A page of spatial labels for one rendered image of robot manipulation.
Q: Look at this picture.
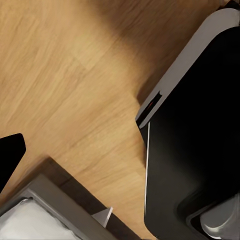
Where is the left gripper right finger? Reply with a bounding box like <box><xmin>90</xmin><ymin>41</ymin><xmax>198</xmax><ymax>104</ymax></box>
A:
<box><xmin>224</xmin><ymin>133</ymin><xmax>240</xmax><ymax>173</ymax></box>

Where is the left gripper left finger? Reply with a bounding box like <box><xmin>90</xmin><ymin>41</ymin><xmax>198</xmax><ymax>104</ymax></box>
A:
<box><xmin>0</xmin><ymin>133</ymin><xmax>26</xmax><ymax>193</ymax></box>

